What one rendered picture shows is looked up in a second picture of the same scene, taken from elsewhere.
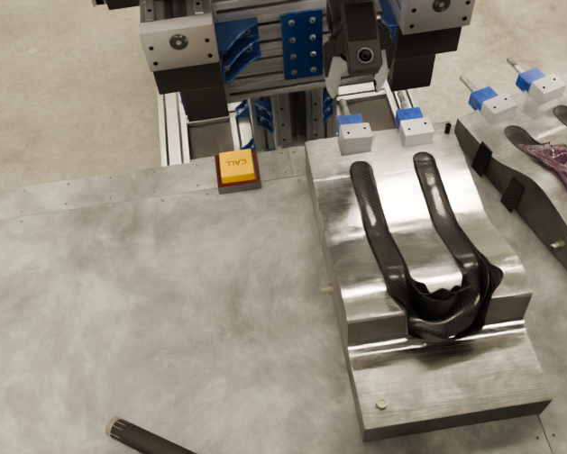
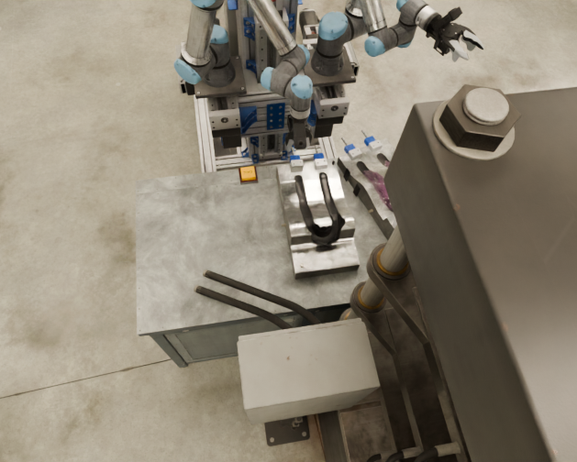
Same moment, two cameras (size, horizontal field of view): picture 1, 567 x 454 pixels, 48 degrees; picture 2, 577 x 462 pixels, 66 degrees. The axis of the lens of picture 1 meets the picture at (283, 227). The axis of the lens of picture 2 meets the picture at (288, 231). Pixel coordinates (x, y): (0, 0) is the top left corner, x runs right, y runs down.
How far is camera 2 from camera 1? 0.87 m
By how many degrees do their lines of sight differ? 9
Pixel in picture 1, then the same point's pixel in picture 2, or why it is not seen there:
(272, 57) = (261, 120)
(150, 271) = (214, 215)
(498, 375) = (342, 256)
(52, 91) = (132, 110)
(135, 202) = (205, 187)
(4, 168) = (110, 154)
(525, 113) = (365, 156)
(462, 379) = (330, 258)
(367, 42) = (301, 138)
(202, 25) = (235, 114)
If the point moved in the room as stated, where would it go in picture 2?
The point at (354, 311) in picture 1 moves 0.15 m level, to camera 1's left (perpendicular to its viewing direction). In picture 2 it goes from (294, 233) to (255, 236)
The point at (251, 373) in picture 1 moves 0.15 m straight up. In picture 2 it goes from (254, 255) to (253, 238)
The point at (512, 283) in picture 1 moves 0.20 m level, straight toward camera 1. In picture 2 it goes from (349, 225) to (324, 264)
